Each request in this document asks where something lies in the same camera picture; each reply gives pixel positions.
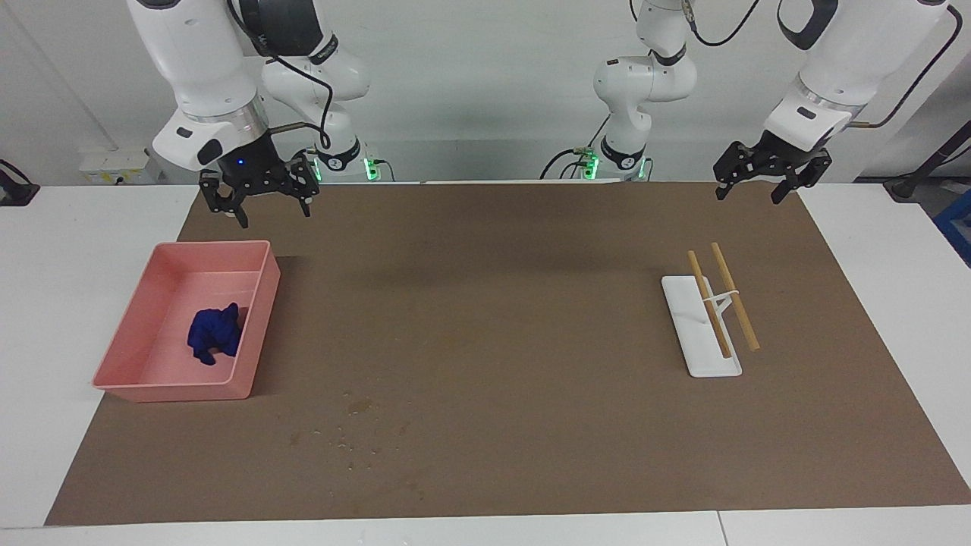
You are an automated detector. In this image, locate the brown table mat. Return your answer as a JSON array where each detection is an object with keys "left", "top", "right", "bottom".
[{"left": 44, "top": 182, "right": 971, "bottom": 527}]

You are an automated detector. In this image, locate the black stand leg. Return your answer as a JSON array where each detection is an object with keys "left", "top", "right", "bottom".
[{"left": 884, "top": 121, "right": 971, "bottom": 202}]

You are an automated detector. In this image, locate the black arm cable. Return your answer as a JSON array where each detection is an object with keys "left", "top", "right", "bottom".
[
  {"left": 679, "top": 0, "right": 964, "bottom": 130},
  {"left": 226, "top": 0, "right": 336, "bottom": 152}
]

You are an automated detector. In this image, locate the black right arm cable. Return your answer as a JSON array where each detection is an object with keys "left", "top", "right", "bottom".
[{"left": 226, "top": 0, "right": 336, "bottom": 152}]

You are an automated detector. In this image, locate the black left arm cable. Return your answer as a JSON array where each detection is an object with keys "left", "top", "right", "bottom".
[{"left": 679, "top": 0, "right": 964, "bottom": 130}]

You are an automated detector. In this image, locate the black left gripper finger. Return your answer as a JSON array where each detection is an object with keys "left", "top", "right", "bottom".
[
  {"left": 714, "top": 143, "right": 747, "bottom": 202},
  {"left": 771, "top": 149, "right": 834, "bottom": 206}
]

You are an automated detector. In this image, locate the pink plastic bin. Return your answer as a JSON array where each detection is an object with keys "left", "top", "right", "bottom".
[{"left": 92, "top": 240, "right": 281, "bottom": 403}]

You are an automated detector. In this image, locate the white rack with wooden rods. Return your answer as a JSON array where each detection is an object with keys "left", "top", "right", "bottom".
[{"left": 661, "top": 275, "right": 743, "bottom": 378}]

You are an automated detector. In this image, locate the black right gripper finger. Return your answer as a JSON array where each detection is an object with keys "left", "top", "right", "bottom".
[
  {"left": 198, "top": 172, "right": 249, "bottom": 231},
  {"left": 291, "top": 155, "right": 322, "bottom": 219}
]

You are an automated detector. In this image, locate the black left base cable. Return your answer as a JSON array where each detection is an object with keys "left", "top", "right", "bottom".
[{"left": 539, "top": 114, "right": 611, "bottom": 181}]

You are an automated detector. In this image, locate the blue towel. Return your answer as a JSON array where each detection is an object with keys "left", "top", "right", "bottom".
[{"left": 187, "top": 302, "right": 244, "bottom": 367}]

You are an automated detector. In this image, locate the black clamp mount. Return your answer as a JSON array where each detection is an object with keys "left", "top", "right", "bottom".
[{"left": 0, "top": 158, "right": 41, "bottom": 207}]

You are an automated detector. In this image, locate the wooden rack rod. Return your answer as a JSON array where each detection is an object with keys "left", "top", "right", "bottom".
[
  {"left": 687, "top": 250, "right": 734, "bottom": 360},
  {"left": 710, "top": 242, "right": 761, "bottom": 352}
]

